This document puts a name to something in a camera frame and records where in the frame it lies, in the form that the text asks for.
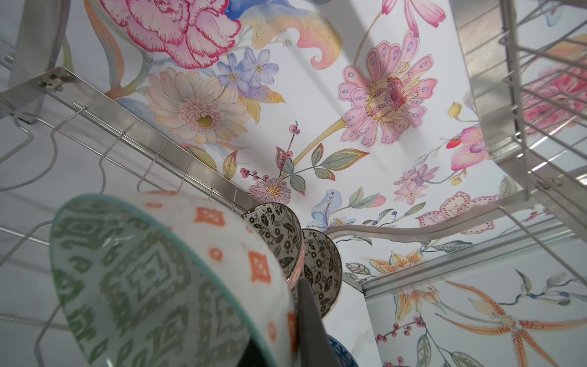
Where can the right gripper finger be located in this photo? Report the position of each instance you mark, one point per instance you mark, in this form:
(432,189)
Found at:
(315,348)

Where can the blue triangle pattern bowl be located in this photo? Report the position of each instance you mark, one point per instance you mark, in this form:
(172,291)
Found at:
(344,357)

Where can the green leaf pattern bowl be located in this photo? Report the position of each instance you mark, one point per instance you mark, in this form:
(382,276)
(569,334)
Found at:
(323,269)

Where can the orange pattern bowl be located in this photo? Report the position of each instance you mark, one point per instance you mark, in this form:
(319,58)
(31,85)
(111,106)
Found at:
(280,228)

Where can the green geometric pattern bowl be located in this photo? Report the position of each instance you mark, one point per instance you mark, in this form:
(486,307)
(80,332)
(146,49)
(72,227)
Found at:
(163,278)

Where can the steel two-tier dish rack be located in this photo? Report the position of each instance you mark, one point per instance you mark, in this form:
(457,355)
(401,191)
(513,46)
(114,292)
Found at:
(402,130)

